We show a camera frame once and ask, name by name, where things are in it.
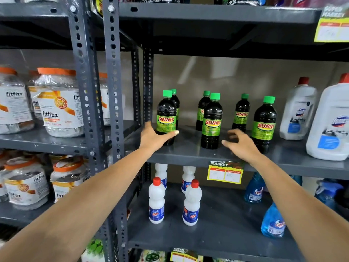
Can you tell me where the person's left hand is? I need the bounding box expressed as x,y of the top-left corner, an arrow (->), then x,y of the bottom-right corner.
139,121 -> 179,154

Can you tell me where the person's right hand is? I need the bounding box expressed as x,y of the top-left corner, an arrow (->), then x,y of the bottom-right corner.
221,129 -> 263,164

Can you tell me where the dark cleaner bottle green cap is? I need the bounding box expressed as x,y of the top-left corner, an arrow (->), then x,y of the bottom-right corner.
156,90 -> 178,146

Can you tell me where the person's left forearm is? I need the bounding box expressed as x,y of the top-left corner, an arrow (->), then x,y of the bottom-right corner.
0,146 -> 150,262

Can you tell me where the person's right forearm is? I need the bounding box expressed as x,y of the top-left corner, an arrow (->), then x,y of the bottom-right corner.
249,156 -> 349,262

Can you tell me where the grey slotted metal shelving unit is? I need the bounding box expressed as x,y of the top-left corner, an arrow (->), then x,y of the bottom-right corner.
0,0 -> 142,262
102,0 -> 349,262

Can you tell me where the row of dark green-capped bottles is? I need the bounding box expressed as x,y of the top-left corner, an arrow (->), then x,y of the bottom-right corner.
171,89 -> 277,155

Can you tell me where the yellow shelf price tag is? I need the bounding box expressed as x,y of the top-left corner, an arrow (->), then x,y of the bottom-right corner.
169,247 -> 200,262
207,161 -> 245,185
314,4 -> 349,43

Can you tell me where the white bottle red cap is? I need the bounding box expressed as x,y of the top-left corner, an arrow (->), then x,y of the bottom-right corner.
181,166 -> 196,194
148,177 -> 166,225
182,179 -> 202,226
155,164 -> 168,191

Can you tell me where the clear plastic jar orange lid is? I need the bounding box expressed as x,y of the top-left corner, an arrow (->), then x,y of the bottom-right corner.
3,158 -> 50,211
49,154 -> 75,164
0,151 -> 10,203
35,68 -> 85,138
98,72 -> 111,126
0,67 -> 35,134
50,157 -> 91,203
27,70 -> 44,119

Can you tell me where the large white jug red cap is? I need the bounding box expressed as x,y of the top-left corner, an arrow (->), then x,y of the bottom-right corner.
306,73 -> 349,161
279,77 -> 318,141

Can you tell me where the white green printed packet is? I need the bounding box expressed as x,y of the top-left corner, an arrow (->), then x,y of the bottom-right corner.
137,249 -> 167,262

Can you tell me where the dark spray bottle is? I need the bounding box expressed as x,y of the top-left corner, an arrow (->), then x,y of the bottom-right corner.
335,185 -> 349,219

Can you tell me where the green capped bottles pack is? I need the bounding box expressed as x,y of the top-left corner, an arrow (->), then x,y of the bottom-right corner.
81,238 -> 106,262

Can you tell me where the yellow green pouch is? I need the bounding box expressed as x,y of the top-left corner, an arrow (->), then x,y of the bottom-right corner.
94,0 -> 105,17

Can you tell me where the pink purple pouch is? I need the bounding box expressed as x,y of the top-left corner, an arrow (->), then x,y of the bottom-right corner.
266,0 -> 349,9

